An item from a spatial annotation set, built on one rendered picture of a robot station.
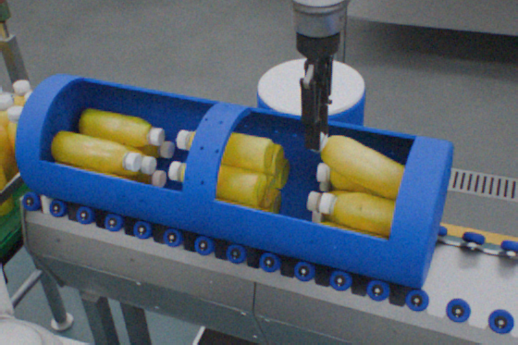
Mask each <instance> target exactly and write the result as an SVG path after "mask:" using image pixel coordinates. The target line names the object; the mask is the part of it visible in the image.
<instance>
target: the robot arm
mask: <svg viewBox="0 0 518 345"><path fill-rule="evenodd" d="M346 3H347V0H291V24H292V28H293V29H294V30H295V31H296V49H297V51H298V52H299V53H300V54H303V55H304V57H305V58H306V59H307V60H305V62H304V70H305V77H304V78H300V79H299V84H300V89H301V117H300V119H301V123H305V148H309V149H314V150H318V152H319V150H320V142H321V133H322V134H325V136H327V135H328V105H332V102H333V100H330V99H329V96H331V94H332V74H333V56H334V54H335V53H336V52H337V51H338V50H339V49H340V37H341V31H342V29H343V27H344V24H345V23H346V22H345V18H346ZM0 345H64V343H63V342H62V341H61V340H60V339H59V338H58V337H57V336H56V335H54V334H53V333H51V332H49V331H48V330H46V329H45V328H43V327H42V326H40V325H38V324H34V323H32V322H29V321H26V320H20V319H16V317H15V316H14V309H13V305H12V302H11V300H10V297H9V294H8V291H7V286H6V281H5V278H4V277H3V273H2V268H1V265H0Z"/></svg>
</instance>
